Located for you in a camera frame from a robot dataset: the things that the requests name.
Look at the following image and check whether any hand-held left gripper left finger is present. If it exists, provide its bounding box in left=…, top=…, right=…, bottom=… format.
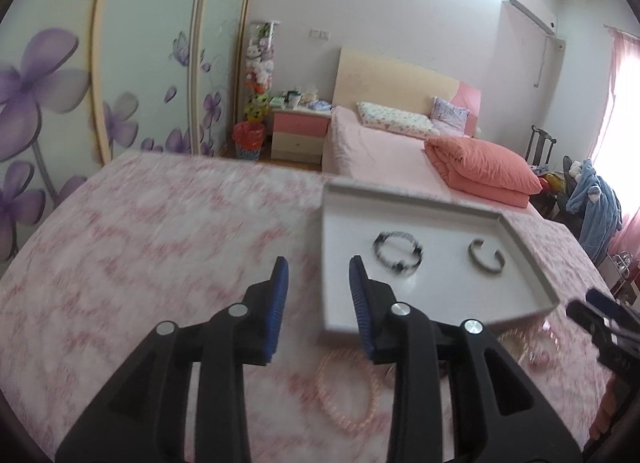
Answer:
left=55, top=256, right=290, bottom=463

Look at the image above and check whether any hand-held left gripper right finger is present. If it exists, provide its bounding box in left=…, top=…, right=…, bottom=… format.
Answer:
left=348, top=255, right=583, bottom=463

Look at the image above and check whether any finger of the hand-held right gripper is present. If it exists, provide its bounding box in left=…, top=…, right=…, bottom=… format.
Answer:
left=566, top=299, right=626, bottom=351
left=586, top=289, right=640, bottom=331

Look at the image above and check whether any pink pearl necklace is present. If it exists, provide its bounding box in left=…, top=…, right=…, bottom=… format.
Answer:
left=315, top=348, right=378, bottom=431

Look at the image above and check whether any grey cardboard tray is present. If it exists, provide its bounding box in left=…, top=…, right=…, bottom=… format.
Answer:
left=320, top=180, right=561, bottom=336

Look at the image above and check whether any person's right hand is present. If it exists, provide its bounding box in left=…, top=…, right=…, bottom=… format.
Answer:
left=601, top=378, right=626, bottom=439

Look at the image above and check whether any blue plush garment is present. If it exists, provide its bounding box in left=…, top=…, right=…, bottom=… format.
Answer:
left=565, top=158, right=624, bottom=260

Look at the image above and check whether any pink floral tablecloth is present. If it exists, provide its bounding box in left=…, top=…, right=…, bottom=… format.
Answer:
left=0, top=150, right=631, bottom=463

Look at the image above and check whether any pink bed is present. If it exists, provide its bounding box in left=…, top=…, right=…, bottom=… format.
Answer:
left=322, top=47, right=546, bottom=218

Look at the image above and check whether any red trash bin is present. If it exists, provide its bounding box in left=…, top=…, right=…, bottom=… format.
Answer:
left=232, top=121, right=266, bottom=162

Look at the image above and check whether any dark wooden chair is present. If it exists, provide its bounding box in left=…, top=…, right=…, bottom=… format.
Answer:
left=525, top=125, right=557, bottom=167

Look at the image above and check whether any pink and cream nightstand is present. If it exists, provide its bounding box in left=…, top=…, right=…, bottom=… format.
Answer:
left=270, top=109, right=332, bottom=164

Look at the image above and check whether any folded coral duvet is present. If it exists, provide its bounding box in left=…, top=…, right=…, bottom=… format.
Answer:
left=424, top=135, right=544, bottom=209

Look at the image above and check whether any floral white pillow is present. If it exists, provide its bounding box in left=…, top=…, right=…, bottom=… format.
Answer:
left=355, top=101, right=437, bottom=139

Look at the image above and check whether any pink curtain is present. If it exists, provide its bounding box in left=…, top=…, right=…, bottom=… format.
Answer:
left=592, top=27, right=640, bottom=274

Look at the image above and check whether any purple patterned pillow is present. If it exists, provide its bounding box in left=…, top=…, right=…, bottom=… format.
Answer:
left=430, top=96, right=471, bottom=134

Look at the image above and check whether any cream and pink headboard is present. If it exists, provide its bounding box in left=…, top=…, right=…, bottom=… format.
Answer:
left=332, top=47, right=482, bottom=138

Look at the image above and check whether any clear tube of plush toys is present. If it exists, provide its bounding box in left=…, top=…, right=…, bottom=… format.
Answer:
left=244, top=21, right=277, bottom=124

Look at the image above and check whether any white air conditioner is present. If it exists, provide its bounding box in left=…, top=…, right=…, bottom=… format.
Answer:
left=502, top=0, right=559, bottom=37

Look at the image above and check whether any wardrobe with purple flower doors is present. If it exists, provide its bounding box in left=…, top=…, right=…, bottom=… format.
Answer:
left=0, top=0, right=261, bottom=264

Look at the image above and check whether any black bead bracelet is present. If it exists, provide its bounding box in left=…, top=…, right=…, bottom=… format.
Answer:
left=372, top=230, right=425, bottom=276

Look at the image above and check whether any silver cuff bracelet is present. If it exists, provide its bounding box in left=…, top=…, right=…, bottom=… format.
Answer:
left=467, top=239, right=506, bottom=275

